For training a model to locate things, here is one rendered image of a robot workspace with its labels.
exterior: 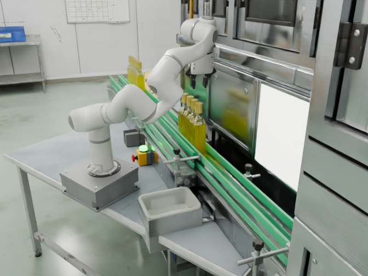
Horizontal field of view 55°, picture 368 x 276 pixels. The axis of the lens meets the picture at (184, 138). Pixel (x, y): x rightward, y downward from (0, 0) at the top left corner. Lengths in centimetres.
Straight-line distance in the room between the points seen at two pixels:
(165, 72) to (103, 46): 617
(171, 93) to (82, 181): 60
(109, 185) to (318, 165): 111
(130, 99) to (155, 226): 49
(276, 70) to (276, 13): 21
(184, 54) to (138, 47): 625
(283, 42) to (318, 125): 76
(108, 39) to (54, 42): 102
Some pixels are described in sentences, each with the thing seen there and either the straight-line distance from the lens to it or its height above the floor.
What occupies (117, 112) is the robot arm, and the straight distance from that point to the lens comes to 129.
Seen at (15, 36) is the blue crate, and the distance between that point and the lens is 668.
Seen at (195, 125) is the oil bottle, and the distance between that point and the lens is 158.
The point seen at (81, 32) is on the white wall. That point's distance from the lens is 731.
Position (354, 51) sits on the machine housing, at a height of 154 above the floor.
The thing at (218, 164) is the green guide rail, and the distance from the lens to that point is 156.
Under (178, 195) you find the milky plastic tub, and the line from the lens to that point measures 153.
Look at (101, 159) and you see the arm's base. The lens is 160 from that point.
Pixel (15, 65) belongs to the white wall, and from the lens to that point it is 738.
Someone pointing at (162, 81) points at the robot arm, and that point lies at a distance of 123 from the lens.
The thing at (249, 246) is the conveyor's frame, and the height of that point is 84.
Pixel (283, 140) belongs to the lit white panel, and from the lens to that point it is 127.
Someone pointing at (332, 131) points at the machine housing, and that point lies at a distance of 56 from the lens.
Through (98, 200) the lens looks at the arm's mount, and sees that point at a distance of 155.
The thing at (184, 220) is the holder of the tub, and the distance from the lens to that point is 141.
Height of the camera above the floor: 161
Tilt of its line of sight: 22 degrees down
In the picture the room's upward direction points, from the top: straight up
